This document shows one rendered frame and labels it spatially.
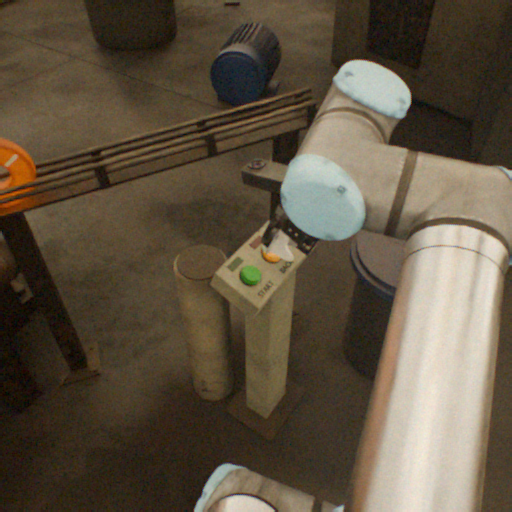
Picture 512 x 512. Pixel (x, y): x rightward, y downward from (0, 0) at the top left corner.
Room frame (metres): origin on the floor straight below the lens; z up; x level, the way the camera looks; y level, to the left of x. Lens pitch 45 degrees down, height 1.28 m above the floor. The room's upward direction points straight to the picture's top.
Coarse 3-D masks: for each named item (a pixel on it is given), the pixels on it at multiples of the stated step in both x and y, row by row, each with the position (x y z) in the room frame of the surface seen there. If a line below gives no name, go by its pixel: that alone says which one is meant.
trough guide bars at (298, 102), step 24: (288, 96) 1.07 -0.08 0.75; (192, 120) 0.99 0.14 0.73; (264, 120) 0.98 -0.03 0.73; (288, 120) 1.00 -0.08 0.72; (312, 120) 1.02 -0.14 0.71; (120, 144) 0.93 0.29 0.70; (144, 144) 0.95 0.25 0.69; (168, 144) 0.91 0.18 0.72; (192, 144) 0.93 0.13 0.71; (48, 168) 0.88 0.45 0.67; (96, 168) 0.85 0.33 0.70; (120, 168) 0.87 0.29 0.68; (0, 192) 0.78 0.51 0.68; (24, 192) 0.80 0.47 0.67
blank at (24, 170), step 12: (0, 144) 0.82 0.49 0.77; (12, 144) 0.84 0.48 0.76; (0, 156) 0.81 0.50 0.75; (12, 156) 0.82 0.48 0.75; (24, 156) 0.83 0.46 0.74; (12, 168) 0.81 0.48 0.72; (24, 168) 0.82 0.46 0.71; (12, 180) 0.81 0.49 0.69; (24, 180) 0.82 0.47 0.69; (12, 204) 0.80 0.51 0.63
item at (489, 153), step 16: (496, 48) 2.15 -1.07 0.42; (496, 64) 1.99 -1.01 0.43; (496, 80) 1.83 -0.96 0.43; (480, 96) 2.11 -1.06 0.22; (496, 96) 1.70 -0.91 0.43; (480, 112) 1.94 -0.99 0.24; (496, 112) 1.62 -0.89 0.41; (480, 128) 1.78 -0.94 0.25; (496, 128) 1.61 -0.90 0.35; (480, 144) 1.64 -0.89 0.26; (496, 144) 1.60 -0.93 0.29; (480, 160) 1.61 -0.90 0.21; (496, 160) 1.59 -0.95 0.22
